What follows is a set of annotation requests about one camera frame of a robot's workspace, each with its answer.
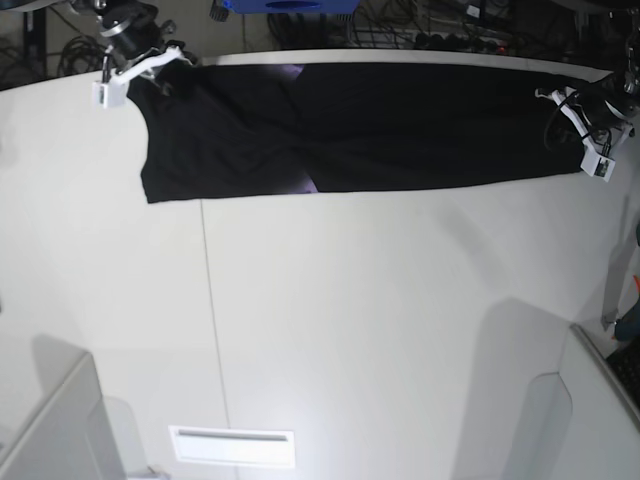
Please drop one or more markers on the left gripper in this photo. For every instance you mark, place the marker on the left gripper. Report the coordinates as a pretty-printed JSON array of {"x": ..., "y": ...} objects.
[{"x": 605, "y": 103}]

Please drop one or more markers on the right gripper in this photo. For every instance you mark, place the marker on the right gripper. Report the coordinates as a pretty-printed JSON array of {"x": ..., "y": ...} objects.
[{"x": 132, "y": 31}]

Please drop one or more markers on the black T-shirt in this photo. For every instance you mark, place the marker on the black T-shirt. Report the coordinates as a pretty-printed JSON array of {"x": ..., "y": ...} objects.
[{"x": 254, "y": 130}]

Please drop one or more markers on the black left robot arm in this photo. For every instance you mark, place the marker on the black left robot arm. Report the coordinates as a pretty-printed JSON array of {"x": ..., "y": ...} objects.
[{"x": 631, "y": 66}]

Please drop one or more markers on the blue plastic box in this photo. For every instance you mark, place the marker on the blue plastic box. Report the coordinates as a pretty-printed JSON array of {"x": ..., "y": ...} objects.
[{"x": 292, "y": 6}]

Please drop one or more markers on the black power strip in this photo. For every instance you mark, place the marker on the black power strip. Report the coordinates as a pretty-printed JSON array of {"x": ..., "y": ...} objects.
[{"x": 456, "y": 43}]

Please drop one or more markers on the orange teal object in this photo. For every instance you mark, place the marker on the orange teal object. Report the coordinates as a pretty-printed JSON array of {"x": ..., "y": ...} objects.
[{"x": 627, "y": 327}]

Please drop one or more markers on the black keyboard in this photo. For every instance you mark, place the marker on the black keyboard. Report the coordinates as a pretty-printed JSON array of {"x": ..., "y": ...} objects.
[{"x": 625, "y": 364}]

